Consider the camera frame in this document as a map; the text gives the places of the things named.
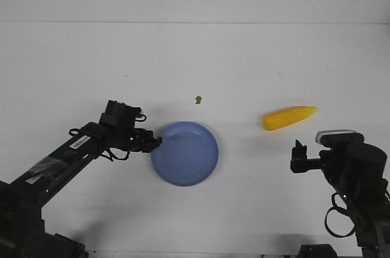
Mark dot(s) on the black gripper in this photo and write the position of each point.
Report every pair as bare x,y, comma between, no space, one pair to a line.
300,163
133,140

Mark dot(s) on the blue round plate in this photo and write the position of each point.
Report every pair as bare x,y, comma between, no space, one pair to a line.
188,154

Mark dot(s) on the yellow corn cob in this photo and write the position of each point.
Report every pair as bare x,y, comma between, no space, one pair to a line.
286,117

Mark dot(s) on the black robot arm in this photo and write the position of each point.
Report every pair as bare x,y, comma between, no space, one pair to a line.
355,170
22,226

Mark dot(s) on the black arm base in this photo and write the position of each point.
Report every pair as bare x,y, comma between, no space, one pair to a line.
317,251

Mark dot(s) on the small brown table mark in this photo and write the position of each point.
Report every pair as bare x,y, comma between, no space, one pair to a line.
198,99

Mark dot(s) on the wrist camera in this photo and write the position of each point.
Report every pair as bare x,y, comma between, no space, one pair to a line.
120,117
331,138

